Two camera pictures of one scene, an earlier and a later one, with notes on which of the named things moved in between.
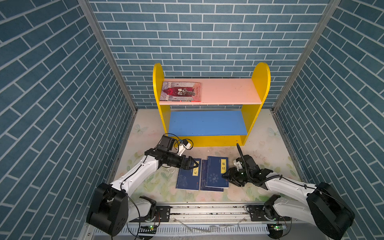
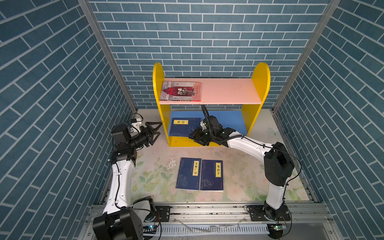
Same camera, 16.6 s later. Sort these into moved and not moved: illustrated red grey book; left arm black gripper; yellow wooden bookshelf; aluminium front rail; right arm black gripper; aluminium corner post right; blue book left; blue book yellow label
Moved: blue book yellow label; left arm black gripper; right arm black gripper
Not moved: yellow wooden bookshelf; illustrated red grey book; aluminium corner post right; blue book left; aluminium front rail
